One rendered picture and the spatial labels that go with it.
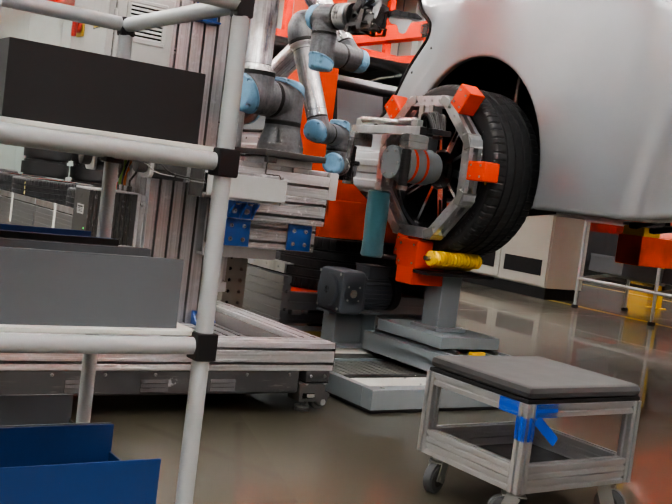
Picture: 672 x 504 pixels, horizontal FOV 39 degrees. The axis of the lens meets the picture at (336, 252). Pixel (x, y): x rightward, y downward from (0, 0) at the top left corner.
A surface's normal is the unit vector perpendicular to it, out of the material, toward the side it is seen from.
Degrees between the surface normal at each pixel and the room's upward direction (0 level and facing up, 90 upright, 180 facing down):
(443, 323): 90
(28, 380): 90
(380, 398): 90
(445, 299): 90
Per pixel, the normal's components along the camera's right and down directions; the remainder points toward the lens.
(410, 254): -0.82, -0.07
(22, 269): 0.56, 0.12
